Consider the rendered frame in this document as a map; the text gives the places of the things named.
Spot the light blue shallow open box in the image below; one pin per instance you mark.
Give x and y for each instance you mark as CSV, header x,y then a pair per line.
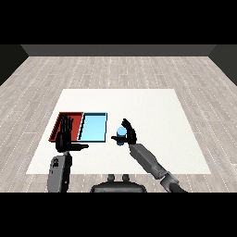
x,y
93,127

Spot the small blue can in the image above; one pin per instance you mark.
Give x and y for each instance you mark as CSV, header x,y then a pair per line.
x,y
121,132

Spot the dark grey robot body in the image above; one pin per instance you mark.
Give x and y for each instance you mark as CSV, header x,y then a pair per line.
x,y
118,185

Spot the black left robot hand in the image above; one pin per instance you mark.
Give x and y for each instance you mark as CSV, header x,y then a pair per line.
x,y
64,140

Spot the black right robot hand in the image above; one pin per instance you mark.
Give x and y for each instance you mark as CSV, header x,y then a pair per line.
x,y
131,133

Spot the red shallow open box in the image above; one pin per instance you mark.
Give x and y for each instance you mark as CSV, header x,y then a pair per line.
x,y
75,123

